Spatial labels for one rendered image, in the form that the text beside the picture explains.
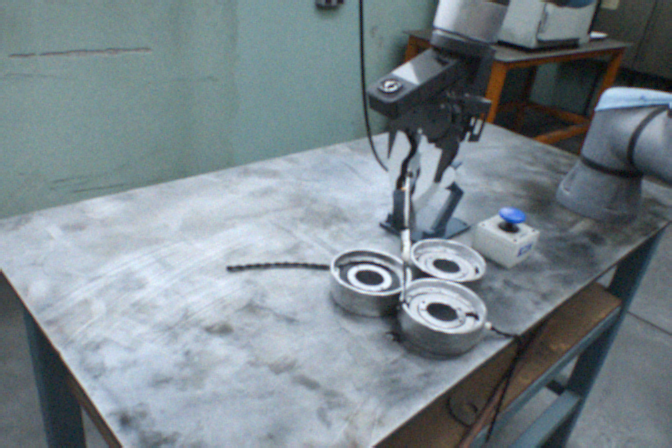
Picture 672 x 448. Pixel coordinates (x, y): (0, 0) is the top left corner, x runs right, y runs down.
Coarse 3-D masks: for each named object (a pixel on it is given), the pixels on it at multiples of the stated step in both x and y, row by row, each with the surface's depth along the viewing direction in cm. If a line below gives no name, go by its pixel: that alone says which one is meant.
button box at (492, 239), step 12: (480, 228) 85; (492, 228) 85; (504, 228) 84; (516, 228) 85; (528, 228) 86; (480, 240) 86; (492, 240) 84; (504, 240) 82; (516, 240) 82; (528, 240) 84; (480, 252) 86; (492, 252) 85; (504, 252) 83; (516, 252) 82; (528, 252) 86; (504, 264) 84; (516, 264) 85
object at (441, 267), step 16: (432, 240) 80; (448, 240) 80; (416, 256) 78; (432, 256) 78; (448, 256) 79; (464, 256) 79; (480, 256) 78; (416, 272) 74; (432, 272) 72; (448, 272) 79; (464, 272) 76; (480, 272) 76
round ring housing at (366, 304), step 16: (336, 256) 73; (352, 256) 75; (368, 256) 76; (384, 256) 75; (336, 272) 72; (352, 272) 72; (368, 272) 74; (384, 272) 73; (400, 272) 74; (336, 288) 69; (352, 288) 67; (368, 288) 69; (384, 288) 70; (400, 288) 68; (352, 304) 68; (368, 304) 67; (384, 304) 68
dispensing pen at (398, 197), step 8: (408, 168) 71; (408, 176) 70; (408, 184) 70; (400, 192) 69; (392, 200) 69; (400, 200) 68; (392, 208) 68; (400, 208) 68; (392, 216) 68; (400, 216) 68; (392, 224) 68; (400, 224) 68; (400, 232) 71; (408, 232) 69; (408, 240) 69; (408, 248) 68; (408, 256) 68
